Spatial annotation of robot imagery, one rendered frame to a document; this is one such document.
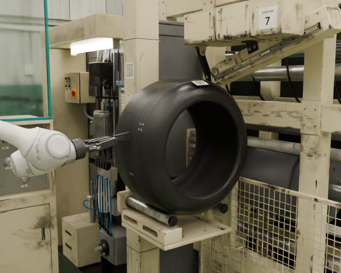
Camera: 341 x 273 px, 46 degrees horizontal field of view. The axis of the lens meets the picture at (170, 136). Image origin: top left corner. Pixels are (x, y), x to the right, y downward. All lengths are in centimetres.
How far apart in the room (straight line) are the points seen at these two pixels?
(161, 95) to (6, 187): 96
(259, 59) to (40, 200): 126
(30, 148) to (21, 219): 94
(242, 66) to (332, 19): 45
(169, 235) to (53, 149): 67
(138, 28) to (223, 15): 39
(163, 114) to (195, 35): 58
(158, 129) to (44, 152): 48
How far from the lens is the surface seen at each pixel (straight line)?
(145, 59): 193
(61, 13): 1125
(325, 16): 168
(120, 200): 191
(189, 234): 179
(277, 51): 179
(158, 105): 154
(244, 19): 174
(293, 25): 167
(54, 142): 122
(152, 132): 151
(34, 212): 216
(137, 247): 208
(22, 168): 139
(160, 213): 170
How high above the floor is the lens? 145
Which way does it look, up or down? 8 degrees down
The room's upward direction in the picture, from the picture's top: straight up
